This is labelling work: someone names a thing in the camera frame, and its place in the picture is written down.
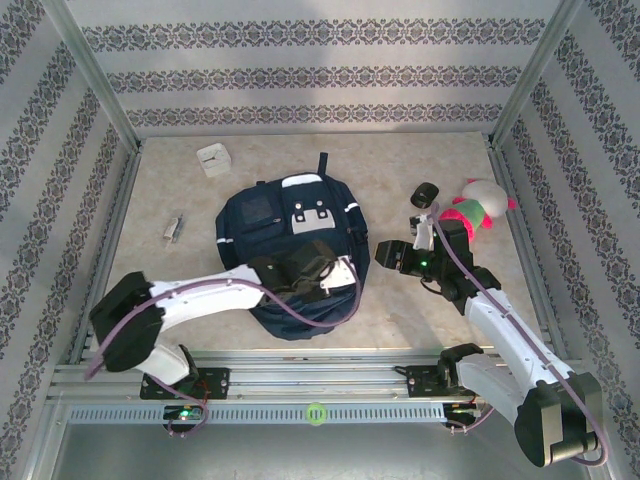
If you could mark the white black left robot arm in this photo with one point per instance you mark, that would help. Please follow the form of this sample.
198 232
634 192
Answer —
210 290

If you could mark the pink green white plush toy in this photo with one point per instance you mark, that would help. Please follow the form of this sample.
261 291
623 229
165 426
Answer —
482 197

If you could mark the aluminium frame post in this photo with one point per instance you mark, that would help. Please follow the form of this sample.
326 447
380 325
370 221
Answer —
95 75
534 75

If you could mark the navy blue backpack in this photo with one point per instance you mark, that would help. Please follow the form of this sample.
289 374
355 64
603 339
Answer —
260 235

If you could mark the small circuit board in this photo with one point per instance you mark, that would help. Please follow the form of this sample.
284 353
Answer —
462 411
185 414

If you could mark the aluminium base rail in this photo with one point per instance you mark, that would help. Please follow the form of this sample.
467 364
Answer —
310 380

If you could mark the aluminium side rail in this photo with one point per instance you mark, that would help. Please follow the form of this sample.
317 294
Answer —
114 230
501 170

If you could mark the black computer mouse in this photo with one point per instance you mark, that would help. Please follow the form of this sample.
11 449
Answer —
424 195

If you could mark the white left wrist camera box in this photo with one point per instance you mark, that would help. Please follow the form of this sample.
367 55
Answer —
340 274

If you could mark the white square clock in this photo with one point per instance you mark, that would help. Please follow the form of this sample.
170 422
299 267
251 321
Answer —
215 160

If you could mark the small grey tube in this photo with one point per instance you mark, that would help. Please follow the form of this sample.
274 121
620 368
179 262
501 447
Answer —
173 229

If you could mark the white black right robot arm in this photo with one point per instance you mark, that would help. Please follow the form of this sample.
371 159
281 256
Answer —
510 335

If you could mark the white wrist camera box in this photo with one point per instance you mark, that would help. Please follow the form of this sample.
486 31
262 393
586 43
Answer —
340 274
422 232

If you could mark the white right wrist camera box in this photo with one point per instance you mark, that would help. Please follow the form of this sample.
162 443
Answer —
422 232

